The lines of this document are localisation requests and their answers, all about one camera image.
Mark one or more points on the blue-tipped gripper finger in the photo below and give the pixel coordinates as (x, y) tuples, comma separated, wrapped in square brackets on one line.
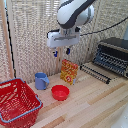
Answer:
[(55, 52), (68, 51)]

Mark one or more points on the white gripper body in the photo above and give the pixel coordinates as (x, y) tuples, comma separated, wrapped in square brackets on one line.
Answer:
[(63, 37)]

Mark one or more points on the red bowl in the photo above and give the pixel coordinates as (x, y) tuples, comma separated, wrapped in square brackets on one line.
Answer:
[(60, 92)]

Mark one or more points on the black dish rack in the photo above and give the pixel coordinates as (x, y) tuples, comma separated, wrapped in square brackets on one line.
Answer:
[(95, 73)]

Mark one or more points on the red shopping basket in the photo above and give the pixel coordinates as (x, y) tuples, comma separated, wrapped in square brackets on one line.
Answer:
[(16, 101)]

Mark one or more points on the yellow red cardboard box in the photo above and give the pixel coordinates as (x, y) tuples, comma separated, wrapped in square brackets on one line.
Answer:
[(69, 71)]

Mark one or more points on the blue mug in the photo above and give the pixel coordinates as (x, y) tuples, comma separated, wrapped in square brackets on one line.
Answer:
[(41, 81)]

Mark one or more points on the black toaster oven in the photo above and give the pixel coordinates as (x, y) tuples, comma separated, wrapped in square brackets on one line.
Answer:
[(112, 54)]

